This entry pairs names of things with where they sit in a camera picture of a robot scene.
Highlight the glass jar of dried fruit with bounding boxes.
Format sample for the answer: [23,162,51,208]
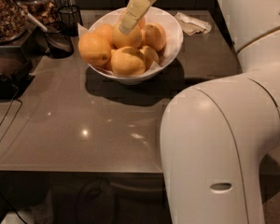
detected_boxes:
[16,0,60,24]

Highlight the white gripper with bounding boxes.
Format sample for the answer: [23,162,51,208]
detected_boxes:
[119,0,156,35]

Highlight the glass jar of nuts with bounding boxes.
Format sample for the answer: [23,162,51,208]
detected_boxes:
[0,0,26,44]

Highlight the white scoop handle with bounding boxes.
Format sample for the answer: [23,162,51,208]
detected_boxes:
[18,6,48,32]

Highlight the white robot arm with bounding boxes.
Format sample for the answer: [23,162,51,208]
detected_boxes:
[160,0,280,224]

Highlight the black wire mesh cup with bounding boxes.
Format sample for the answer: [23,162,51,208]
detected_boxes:
[58,5,83,36]

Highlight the white ceramic bowl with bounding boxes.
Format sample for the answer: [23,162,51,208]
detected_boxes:
[78,7,183,85]

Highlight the black power cable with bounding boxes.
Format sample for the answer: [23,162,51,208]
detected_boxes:
[0,75,23,159]

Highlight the small right front orange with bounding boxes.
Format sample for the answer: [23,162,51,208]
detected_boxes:
[140,46,159,70]

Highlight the folded paper napkins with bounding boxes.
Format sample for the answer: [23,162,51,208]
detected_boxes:
[175,12,212,35]

